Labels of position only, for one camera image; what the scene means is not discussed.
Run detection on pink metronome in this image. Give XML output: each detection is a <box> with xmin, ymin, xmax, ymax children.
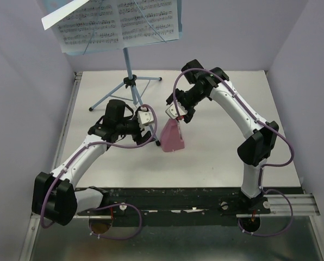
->
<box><xmin>160</xmin><ymin>119</ymin><xmax>185</xmax><ymax>152</ymax></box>

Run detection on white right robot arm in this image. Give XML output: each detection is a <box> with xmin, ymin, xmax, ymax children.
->
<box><xmin>166</xmin><ymin>59</ymin><xmax>279</xmax><ymax>213</ymax></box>

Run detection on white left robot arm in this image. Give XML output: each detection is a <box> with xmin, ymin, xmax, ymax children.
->
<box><xmin>32</xmin><ymin>99</ymin><xmax>157</xmax><ymax>228</ymax></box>

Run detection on blue music stand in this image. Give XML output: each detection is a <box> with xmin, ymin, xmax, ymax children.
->
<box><xmin>46</xmin><ymin>0</ymin><xmax>184</xmax><ymax>146</ymax></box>

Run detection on sheet music pages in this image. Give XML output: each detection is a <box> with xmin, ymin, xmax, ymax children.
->
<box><xmin>41</xmin><ymin>0</ymin><xmax>179</xmax><ymax>54</ymax></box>

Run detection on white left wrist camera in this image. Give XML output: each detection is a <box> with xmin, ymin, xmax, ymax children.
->
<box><xmin>137</xmin><ymin>107</ymin><xmax>154</xmax><ymax>128</ymax></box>

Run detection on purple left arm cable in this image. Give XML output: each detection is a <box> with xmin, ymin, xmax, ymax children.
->
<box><xmin>41</xmin><ymin>104</ymin><xmax>159</xmax><ymax>240</ymax></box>

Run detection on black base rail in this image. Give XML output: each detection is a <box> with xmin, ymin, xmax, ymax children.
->
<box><xmin>42</xmin><ymin>186</ymin><xmax>307</xmax><ymax>228</ymax></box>

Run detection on aluminium frame rail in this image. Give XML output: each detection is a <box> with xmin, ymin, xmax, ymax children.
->
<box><xmin>19</xmin><ymin>72</ymin><xmax>83</xmax><ymax>260</ymax></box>

